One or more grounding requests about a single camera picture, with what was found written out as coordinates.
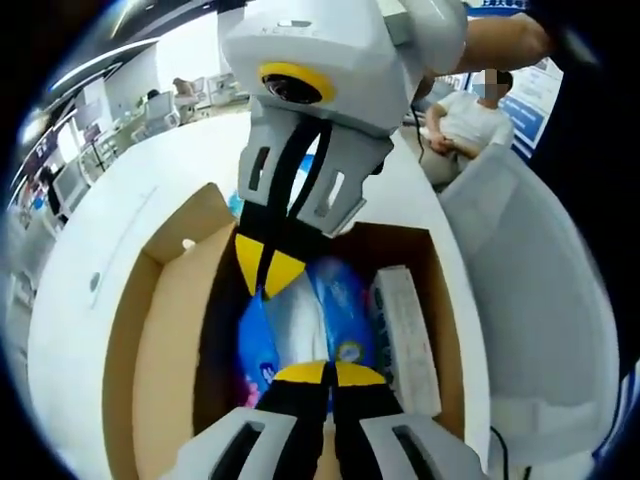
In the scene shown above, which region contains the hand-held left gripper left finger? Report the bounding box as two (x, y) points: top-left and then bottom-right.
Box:
(172, 363), (331, 480)

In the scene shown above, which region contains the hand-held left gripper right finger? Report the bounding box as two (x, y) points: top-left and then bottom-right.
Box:
(332, 363), (489, 480)

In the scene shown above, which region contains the small white carton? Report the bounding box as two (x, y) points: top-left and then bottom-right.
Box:
(369, 267), (441, 416)

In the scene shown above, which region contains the blue floral tissue pack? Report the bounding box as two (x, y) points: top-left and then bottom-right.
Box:
(239, 257), (379, 406)

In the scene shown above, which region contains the brown cardboard shoe box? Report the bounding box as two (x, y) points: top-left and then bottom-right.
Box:
(102, 182), (494, 480)

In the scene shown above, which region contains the grey chair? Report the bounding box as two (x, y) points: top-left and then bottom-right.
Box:
(439, 142), (624, 466)

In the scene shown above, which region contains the person's dark shirt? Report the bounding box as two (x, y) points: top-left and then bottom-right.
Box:
(529, 0), (640, 376)

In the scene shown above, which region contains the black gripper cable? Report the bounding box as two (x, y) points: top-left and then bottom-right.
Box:
(412, 74), (436, 166)

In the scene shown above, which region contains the blue wall poster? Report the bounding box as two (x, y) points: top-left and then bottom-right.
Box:
(499, 64), (561, 161)

